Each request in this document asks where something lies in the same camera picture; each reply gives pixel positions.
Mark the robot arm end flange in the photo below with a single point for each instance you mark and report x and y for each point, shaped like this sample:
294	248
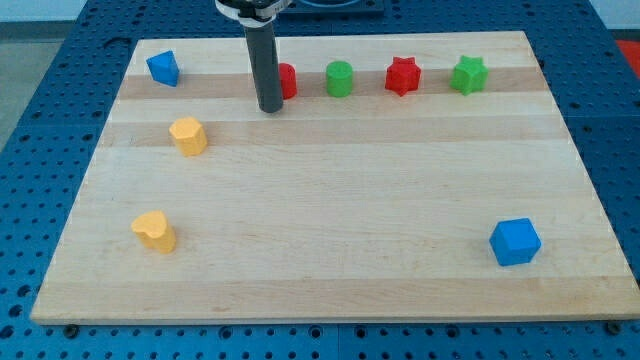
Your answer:
252	13

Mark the yellow hexagon block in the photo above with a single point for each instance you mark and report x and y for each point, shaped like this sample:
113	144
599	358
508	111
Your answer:
189	136

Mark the yellow heart block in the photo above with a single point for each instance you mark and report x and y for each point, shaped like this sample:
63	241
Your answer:
154	231

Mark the wooden board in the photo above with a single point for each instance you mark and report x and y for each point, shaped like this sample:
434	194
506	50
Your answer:
372	207

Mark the green cylinder block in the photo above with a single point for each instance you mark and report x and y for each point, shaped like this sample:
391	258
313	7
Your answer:
339	79

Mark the red cylinder block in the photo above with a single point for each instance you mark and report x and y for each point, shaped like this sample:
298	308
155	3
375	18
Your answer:
288	80

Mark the red star block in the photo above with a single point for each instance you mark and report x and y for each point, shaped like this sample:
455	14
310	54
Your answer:
403	75

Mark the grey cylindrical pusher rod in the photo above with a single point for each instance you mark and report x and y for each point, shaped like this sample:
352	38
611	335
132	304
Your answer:
261	45

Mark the green star block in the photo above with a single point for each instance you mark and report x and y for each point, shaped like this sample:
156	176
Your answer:
469	75

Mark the blue cube block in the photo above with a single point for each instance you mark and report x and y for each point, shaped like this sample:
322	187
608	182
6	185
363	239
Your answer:
515	242

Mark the red object at right edge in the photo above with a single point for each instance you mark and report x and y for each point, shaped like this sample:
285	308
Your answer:
631	51

